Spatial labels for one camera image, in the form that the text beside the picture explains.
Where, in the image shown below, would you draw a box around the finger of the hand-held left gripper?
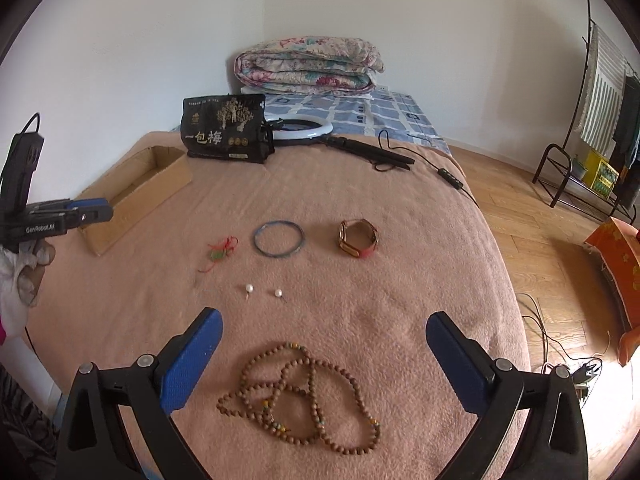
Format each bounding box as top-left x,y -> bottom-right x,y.
32,198 -> 110,212
30,206 -> 115,225

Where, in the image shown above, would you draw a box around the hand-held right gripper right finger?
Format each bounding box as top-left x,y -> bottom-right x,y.
425,311 -> 590,480

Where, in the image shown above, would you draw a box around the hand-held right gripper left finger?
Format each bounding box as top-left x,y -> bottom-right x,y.
56,306 -> 223,480

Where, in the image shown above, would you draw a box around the cardboard box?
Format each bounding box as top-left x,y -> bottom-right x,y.
75,146 -> 193,258

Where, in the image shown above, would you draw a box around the red string jade pendant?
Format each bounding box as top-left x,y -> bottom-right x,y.
197,236 -> 240,273

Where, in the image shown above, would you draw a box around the brown wooden bead necklace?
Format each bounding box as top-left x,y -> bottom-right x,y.
216,341 -> 382,453

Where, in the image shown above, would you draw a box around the blue bangle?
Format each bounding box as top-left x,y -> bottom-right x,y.
252,220 -> 305,259

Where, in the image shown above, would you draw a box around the red and gold wristwatch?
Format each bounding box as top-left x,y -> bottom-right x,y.
337,218 -> 379,260

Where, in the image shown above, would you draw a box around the person's left hand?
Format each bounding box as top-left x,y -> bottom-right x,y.
0,239 -> 55,311

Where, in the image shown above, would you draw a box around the pink blanket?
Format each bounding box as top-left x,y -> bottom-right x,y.
27,130 -> 532,480

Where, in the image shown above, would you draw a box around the black power plug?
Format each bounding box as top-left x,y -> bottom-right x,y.
570,360 -> 601,387

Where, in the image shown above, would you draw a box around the black snack bag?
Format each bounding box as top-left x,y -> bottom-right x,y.
180,94 -> 276,165

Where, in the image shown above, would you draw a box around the orange patterned box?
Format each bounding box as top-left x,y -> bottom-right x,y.
584,217 -> 640,366

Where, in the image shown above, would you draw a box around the black metal clothes rack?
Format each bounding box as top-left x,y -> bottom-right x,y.
532,0 -> 640,223

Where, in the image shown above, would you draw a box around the yellow box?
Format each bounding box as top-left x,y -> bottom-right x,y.
582,150 -> 621,196

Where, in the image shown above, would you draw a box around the blue checked bed sheet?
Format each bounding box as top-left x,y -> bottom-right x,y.
262,91 -> 451,153

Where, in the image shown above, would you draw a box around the folded floral quilt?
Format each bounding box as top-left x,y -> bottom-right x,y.
234,36 -> 386,95

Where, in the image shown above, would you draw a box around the dark hanging clothes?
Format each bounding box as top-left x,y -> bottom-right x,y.
612,75 -> 640,211

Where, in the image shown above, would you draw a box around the striped towel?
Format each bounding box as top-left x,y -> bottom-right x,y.
580,25 -> 633,158

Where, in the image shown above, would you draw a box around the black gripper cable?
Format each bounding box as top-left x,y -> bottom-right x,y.
10,112 -> 43,161

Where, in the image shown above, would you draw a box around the floor cables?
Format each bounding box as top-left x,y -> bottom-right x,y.
517,292 -> 612,376

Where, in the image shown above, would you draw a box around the black cable with controller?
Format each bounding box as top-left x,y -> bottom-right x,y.
377,129 -> 481,206

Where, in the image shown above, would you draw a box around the black cable device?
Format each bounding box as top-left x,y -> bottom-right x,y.
320,134 -> 416,170

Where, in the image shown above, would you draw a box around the white ring light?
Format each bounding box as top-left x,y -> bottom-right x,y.
265,117 -> 335,147

